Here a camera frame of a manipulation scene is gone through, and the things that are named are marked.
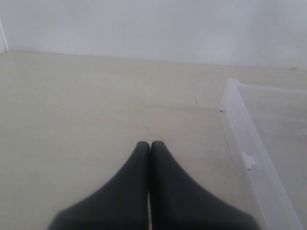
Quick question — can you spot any clear plastic box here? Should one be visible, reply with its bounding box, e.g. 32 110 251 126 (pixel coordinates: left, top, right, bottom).
220 79 307 230

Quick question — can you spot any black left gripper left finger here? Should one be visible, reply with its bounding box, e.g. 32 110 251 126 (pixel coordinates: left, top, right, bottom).
48 141 150 230

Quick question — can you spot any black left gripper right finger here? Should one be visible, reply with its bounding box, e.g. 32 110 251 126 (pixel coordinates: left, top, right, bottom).
150 141 260 230

